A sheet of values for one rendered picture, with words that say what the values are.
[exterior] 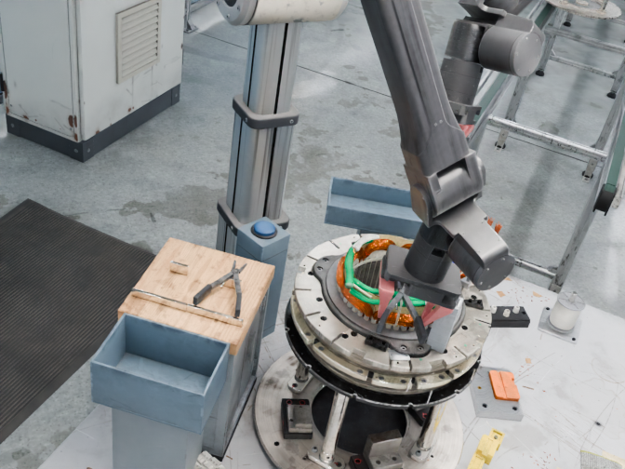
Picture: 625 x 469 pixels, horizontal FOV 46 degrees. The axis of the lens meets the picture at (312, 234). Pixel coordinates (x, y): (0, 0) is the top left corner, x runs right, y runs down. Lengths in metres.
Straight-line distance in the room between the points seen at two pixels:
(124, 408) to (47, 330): 1.54
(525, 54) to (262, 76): 0.58
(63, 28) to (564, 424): 2.44
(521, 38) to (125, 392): 0.71
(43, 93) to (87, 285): 1.02
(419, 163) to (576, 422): 0.86
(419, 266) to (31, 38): 2.63
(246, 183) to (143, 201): 1.74
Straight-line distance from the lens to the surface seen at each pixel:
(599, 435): 1.59
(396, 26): 0.79
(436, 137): 0.84
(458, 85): 1.05
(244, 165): 1.52
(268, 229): 1.37
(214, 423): 1.27
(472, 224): 0.90
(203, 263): 1.25
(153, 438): 1.18
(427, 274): 0.97
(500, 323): 1.71
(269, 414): 1.38
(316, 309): 1.14
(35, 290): 2.80
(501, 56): 1.00
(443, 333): 1.11
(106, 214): 3.17
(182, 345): 1.15
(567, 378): 1.67
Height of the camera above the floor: 1.85
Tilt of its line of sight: 36 degrees down
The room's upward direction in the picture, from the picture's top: 10 degrees clockwise
